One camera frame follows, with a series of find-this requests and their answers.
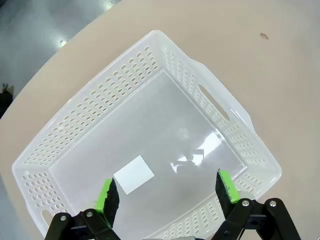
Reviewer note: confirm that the white rectangular basket label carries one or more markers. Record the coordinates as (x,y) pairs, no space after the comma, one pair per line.
(133,175)

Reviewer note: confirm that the white perforated plastic basket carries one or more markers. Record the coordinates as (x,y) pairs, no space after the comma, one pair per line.
(150,112)

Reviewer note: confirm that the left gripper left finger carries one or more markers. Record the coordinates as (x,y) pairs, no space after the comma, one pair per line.
(110,200)

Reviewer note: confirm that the dark object beside table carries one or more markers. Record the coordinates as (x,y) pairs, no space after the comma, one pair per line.
(4,100)

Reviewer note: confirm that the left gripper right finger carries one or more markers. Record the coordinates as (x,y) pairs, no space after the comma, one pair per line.
(226,190)

